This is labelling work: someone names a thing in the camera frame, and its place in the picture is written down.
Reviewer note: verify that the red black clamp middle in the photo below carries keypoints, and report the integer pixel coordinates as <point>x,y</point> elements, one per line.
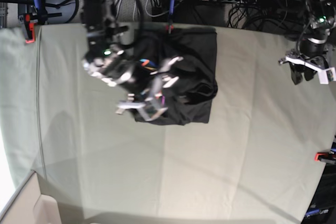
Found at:
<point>169,28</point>

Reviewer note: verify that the red black clamp left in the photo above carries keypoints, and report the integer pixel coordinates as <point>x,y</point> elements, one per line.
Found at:
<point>28,28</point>

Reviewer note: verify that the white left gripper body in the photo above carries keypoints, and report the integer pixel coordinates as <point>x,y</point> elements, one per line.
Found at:
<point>325,73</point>

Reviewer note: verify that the red black clamp right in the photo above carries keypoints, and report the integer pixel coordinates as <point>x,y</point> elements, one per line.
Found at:
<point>325,157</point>

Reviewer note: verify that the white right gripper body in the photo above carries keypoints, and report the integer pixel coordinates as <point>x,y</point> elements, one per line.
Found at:
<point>144,86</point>

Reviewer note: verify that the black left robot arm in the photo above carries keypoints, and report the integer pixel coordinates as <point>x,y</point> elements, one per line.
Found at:
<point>312,54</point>

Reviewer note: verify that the black t-shirt with colourful logo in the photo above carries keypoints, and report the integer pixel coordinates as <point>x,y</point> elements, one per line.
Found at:
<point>189,100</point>

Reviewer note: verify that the white box corner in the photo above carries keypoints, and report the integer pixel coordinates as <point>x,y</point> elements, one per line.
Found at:
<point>29,205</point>

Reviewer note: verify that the red black clamp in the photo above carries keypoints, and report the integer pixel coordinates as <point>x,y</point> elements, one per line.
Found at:
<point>325,157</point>
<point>28,28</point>
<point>169,28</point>

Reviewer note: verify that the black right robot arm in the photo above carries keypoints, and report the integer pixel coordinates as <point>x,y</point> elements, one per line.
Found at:
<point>107,59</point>

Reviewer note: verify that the black round base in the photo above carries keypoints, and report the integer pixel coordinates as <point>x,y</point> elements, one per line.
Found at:
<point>67,8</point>

